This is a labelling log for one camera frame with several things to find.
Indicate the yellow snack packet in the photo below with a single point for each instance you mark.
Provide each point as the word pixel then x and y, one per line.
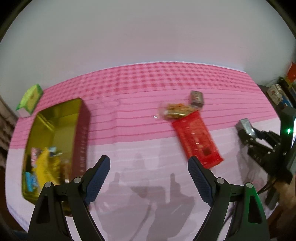
pixel 47 168

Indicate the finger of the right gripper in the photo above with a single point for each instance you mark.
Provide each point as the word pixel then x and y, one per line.
pixel 273 139
pixel 247 136

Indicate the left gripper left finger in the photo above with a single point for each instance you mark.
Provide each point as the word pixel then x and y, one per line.
pixel 48 221

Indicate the green tissue box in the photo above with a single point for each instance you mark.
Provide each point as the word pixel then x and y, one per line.
pixel 29 101

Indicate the pink checkered tablecloth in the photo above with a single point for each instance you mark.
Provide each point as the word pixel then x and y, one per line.
pixel 148 193

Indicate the small blue candy packet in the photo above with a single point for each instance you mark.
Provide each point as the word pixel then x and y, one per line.
pixel 31 182

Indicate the grey sesame snack packet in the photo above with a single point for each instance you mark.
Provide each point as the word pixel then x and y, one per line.
pixel 245 125

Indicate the gold and maroon toffee tin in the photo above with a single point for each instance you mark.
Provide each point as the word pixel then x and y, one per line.
pixel 62 128

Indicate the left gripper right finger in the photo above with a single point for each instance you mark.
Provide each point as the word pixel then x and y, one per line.
pixel 248 221

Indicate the clear bag fried snacks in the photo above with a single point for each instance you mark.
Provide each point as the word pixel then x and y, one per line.
pixel 174 111

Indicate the small brown candy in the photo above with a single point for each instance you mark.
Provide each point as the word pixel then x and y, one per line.
pixel 196 99

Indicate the pink patterned snack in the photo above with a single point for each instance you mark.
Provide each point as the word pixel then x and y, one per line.
pixel 35 152

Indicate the beige patterned curtain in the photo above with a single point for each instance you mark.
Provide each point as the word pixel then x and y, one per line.
pixel 7 125

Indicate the cluttered side shelf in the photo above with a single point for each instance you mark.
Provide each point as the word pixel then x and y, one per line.
pixel 281 93

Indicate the red snack packet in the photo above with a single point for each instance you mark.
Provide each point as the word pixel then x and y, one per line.
pixel 196 140

